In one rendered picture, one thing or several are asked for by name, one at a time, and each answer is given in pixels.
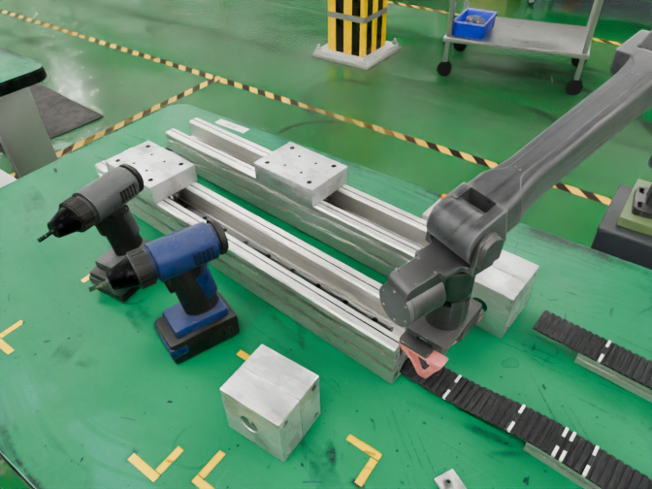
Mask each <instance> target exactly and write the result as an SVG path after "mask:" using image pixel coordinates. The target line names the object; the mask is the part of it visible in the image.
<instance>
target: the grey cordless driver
mask: <svg viewBox="0 0 652 489"><path fill-rule="evenodd" d="M144 187H145V185H144V179H143V177H142V175H141V174H140V172H139V171H138V170H137V169H136V168H134V167H133V166H131V165H128V164H125V163H123V164H120V165H119V166H117V167H114V168H112V169H111V170H109V171H108V172H107V173H105V174H104V175H102V176H101V177H99V178H98V179H96V180H94V181H92V182H91V183H89V184H88V185H86V186H85V187H83V188H82V189H80V190H78V191H77V192H75V193H74V194H73V195H72V197H69V198H68V199H66V200H65V201H63V202H62V203H60V205H58V207H59V211H58V212H57V213H56V214H55V215H54V217H53V218H52V219H51V220H50V221H49V222H48V229H49V231H48V232H47V233H45V235H43V236H42V237H40V238H39V239H37V241H38V242H39V243H40V242H42V241H43V240H45V239H46V238H48V237H49V236H50V235H54V236H55V237H57V238H62V237H64V236H67V235H70V234H72V233H75V232H81V233H82V232H85V231H87V230H88V229H89V228H91V227H92V226H94V225H95V227H96V229H97V230H98V232H99V233H100V235H101V236H104V237H105V236H106V238H107V239H108V241H109V243H110V245H111V246H112V248H110V249H109V250H108V251H106V252H105V253H104V254H103V255H101V256H100V257H99V258H97V259H96V261H95V263H96V267H95V268H93V269H92V270H91V271H90V272H89V276H88V277H89V279H90V281H91V283H92V284H94V285H95V284H97V283H100V282H102V281H105V280H107V277H106V275H105V273H106V271H107V270H109V269H110V268H111V267H113V266H114V265H116V264H117V263H118V262H120V261H121V260H123V259H124V258H126V257H125V255H126V252H128V251H130V250H133V249H135V248H138V247H141V248H145V244H146V243H149V242H150V241H149V240H146V239H144V238H142V237H141V235H140V233H139V232H140V227H139V225H138V223H137V221H136V219H135V217H134V215H133V214H132V213H131V211H130V209H129V207H128V206H127V205H125V204H126V203H128V202H129V201H130V200H132V199H133V198H135V197H136V196H137V195H138V194H139V193H140V192H141V191H143V190H144ZM139 289H140V287H139V286H137V287H131V288H126V289H120V290H116V291H114V290H112V288H111V286H110V285H109V284H108V285H106V286H103V287H101V288H99V289H97V290H98V291H100V292H102V293H105V294H107V295H109V296H111V297H113V298H115V299H117V300H119V301H121V302H125V301H127V300H128V299H129V298H130V297H131V296H132V295H133V294H134V293H136V292H137V291H138V290H139Z"/></svg>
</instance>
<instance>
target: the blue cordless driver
mask: <svg viewBox="0 0 652 489"><path fill-rule="evenodd" d="M228 248H229V244H228V240H227V237H226V234H225V232H224V230H223V228H222V226H221V225H220V224H219V222H218V221H214V220H213V219H212V218H211V219H209V220H207V223H206V222H204V221H201V222H198V223H196V224H193V225H191V226H188V227H186V228H183V229H181V230H178V231H177V232H174V233H172V234H169V235H167V236H164V237H162V238H159V239H157V240H154V241H151V242H149V243H146V244H145V248H141V247H138V248H135V249H133V250H130V251H128V252H126V255H125V257H126V258H124V259H123V260H121V261H120V262H118V263H117V264H116V265H114V266H113V267H111V268H110V269H109V270H107V271H106V273H105V275H106V277H107V280H105V281H102V282H100V283H97V284H95V285H93V286H90V287H88V289H89V291H90V292H92V291H94V290H96V289H99V288H101V287H103V286H106V285H108V284H109V285H110V286H111V288H112V290H114V291H116V290H120V289H126V288H131V287H137V286H139V287H140V288H143V289H145V288H148V287H150V286H152V285H154V284H156V283H157V280H158V279H160V281H161V282H163V281H164V283H165V285H166V287H167V288H168V290H169V292H170V293H174V292H175V293H176V295H177V297H178V299H179V303H178V304H176V305H173V306H171V307H169V308H167V309H165V310H163V316H161V317H158V318H157V319H156V320H155V323H154V328H155V331H156V333H157V334H158V336H159V338H160V340H161V341H162V342H163V344H164V346H165V347H166V349H167V351H168V352H169V354H170V356H171V358H172V359H173V361H174V362H175V363H176V364H177V365H178V364H181V363H183V362H185V361H187V360H188V359H190V358H192V357H194V356H196V355H198V354H200V353H202V352H204V351H206V350H208V349H210V348H212V347H214V346H216V345H218V344H220V343H222V342H225V341H226V340H228V339H230V338H232V337H234V336H236V335H238V334H239V333H240V327H239V322H238V317H237V315H236V313H235V312H234V311H233V309H232V308H231V307H230V305H229V304H228V303H227V301H226V300H225V299H224V298H223V296H222V295H221V294H220V293H219V292H218V291H217V285H216V283H215V281H214V278H213V276H212V273H211V271H210V269H209V267H208V265H207V263H208V262H211V261H212V260H214V259H216V258H218V257H219V254H221V255H223V254H225V253H227V249H228Z"/></svg>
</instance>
